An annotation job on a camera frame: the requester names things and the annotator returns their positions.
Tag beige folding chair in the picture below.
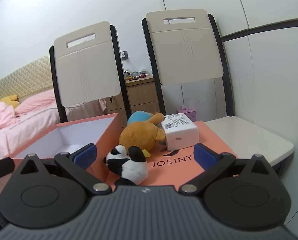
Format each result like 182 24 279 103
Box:
49 21 131 122
142 9 294 176

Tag wall power socket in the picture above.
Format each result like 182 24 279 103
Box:
121 51 129 61

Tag white labelled cardboard box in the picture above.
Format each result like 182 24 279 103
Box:
161 113 199 151

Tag panda plush toy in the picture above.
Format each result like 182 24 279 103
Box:
103 145 149 186

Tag right beige folding chair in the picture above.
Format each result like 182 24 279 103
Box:
142 9 294 176

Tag pink pillow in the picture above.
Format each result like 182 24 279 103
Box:
15 89 56 115

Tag orange shoe box base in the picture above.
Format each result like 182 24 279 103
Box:
10 113 122 181

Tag orange JOSINY box lid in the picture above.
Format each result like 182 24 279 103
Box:
105 120 240 186

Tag wooden bedside drawer cabinet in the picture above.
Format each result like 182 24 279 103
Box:
105 76 160 127

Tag clutter on cabinet top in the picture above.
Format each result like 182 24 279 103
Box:
123 69 149 81

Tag brown bear plush toy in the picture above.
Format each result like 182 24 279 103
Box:
119 113 166 158

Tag small pink carton box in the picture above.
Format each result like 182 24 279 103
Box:
177 106 197 122

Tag pink bed with bedding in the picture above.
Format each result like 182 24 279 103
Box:
0 89 108 203

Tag yellow plush on bed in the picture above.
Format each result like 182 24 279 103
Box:
0 95 20 108

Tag left beige folding chair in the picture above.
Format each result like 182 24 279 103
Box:
49 21 131 122

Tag beige quilted headboard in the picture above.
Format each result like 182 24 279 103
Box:
0 56 53 102

